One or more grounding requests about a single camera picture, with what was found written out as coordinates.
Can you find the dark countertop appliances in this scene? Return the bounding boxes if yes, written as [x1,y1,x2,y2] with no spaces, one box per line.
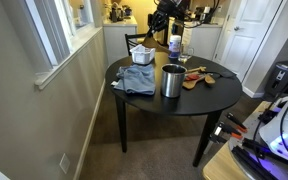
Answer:
[109,2,126,23]

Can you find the blue cloth towel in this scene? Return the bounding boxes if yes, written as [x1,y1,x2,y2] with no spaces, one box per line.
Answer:
[110,63,157,96]

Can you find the white window sill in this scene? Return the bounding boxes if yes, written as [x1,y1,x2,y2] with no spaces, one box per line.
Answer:
[34,26,104,91]

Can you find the white vertical blinds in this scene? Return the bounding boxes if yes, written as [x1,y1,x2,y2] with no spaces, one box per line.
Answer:
[23,0,72,67]

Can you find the steel utensil holder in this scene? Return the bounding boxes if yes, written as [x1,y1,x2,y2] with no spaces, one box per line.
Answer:
[160,63,188,99]

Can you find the red spatula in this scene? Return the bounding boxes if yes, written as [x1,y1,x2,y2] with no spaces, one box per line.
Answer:
[184,73,201,82]

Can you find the white wall vent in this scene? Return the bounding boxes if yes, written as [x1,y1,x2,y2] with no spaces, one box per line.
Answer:
[59,152,71,175]

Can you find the white wipes canister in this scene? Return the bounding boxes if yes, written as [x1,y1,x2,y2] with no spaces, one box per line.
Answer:
[167,34,182,60]

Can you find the black spatula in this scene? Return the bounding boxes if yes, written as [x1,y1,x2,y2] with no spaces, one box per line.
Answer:
[210,69,237,80]

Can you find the black coffee machine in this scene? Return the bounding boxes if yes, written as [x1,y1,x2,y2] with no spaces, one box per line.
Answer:
[198,5,216,24]

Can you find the black mounting rail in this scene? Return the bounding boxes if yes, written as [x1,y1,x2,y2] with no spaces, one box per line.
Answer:
[231,144,280,180]

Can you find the black orange-tipped clamp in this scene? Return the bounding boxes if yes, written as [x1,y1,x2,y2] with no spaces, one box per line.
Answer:
[217,121,243,140]
[225,112,248,134]

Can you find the light wooden spoon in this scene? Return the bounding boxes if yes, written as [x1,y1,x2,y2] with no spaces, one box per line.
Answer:
[185,66,207,75]

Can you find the round black table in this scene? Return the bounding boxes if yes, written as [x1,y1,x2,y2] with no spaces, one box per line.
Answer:
[104,51,243,168]

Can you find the white counter cabinet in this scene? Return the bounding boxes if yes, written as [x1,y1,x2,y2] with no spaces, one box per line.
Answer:
[102,15,139,67]

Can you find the grey metal base plate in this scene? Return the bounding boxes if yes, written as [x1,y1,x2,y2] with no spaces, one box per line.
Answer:
[228,111,288,180]

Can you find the black box appliance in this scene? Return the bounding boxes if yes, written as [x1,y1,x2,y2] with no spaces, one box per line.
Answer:
[264,59,288,98]

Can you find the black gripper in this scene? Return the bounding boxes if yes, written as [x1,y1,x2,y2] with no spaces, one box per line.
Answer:
[146,3,172,38]

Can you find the small wooden spoon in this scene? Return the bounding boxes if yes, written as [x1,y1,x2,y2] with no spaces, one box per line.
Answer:
[203,73,217,86]

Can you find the white kitchen cabinet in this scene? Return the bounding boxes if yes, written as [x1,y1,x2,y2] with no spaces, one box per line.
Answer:
[181,21,224,61]

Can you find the black wooden chair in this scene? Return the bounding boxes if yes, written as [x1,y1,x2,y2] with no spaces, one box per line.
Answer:
[124,32,152,57]

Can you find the white plastic basket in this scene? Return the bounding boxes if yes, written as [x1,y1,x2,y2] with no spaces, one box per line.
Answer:
[129,43,158,66]

